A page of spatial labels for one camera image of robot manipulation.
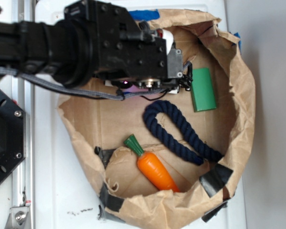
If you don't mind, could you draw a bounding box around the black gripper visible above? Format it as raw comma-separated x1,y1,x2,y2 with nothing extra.
63,0,192,91

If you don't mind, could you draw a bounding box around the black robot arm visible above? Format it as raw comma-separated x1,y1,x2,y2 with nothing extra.
0,0,192,94

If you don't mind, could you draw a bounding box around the blue tape strip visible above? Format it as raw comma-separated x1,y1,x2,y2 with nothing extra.
129,10,160,21

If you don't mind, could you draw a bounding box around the green rectangular block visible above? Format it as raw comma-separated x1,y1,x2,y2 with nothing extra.
191,68,217,112

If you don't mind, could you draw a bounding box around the brown paper bag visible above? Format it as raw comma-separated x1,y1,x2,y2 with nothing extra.
58,10,255,229

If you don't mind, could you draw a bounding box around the orange toy carrot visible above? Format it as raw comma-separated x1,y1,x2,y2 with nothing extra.
124,134,180,192

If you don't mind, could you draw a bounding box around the white plastic tray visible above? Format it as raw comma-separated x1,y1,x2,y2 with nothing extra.
32,0,247,229

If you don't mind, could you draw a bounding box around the dark blue rope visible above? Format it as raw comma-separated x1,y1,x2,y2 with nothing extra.
142,100,224,166

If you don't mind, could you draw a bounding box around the aluminium frame rail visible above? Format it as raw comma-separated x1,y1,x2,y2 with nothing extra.
4,0,36,229

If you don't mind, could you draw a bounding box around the grey braided cable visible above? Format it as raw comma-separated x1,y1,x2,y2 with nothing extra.
0,61,194,102

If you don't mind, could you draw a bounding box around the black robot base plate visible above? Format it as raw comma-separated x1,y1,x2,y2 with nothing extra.
0,89,25,185

